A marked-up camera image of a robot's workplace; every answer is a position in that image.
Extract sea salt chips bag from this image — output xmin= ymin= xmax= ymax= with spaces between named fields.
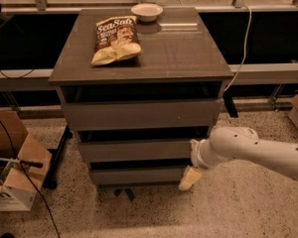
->
xmin=91 ymin=15 xmax=142 ymax=65

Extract metal railing beam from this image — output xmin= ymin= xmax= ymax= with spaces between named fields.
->
xmin=0 ymin=62 xmax=298 ymax=91

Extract grey top drawer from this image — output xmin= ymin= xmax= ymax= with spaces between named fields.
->
xmin=62 ymin=99 xmax=223 ymax=131

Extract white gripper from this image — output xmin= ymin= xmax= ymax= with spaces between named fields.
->
xmin=179 ymin=139 xmax=212 ymax=191

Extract open cardboard box left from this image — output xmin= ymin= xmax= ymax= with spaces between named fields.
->
xmin=0 ymin=111 xmax=52 ymax=211

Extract white bowl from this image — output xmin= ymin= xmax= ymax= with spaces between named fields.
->
xmin=131 ymin=3 xmax=163 ymax=22

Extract grey middle drawer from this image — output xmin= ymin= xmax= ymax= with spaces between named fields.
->
xmin=78 ymin=139 xmax=202 ymax=163

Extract black metal stand leg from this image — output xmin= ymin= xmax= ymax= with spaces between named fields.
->
xmin=43 ymin=126 xmax=73 ymax=189

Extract white cable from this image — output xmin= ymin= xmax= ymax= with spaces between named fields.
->
xmin=223 ymin=4 xmax=252 ymax=94

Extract grey bottom drawer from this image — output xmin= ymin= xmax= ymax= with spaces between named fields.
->
xmin=89 ymin=166 xmax=186 ymax=184

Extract grey drawer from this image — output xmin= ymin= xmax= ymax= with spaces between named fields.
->
xmin=89 ymin=166 xmax=186 ymax=184
xmin=62 ymin=99 xmax=223 ymax=131
xmin=78 ymin=139 xmax=202 ymax=163

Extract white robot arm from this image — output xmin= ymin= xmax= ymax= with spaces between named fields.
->
xmin=179 ymin=127 xmax=298 ymax=190

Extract black cable on floor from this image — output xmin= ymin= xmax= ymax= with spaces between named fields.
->
xmin=0 ymin=110 xmax=62 ymax=238

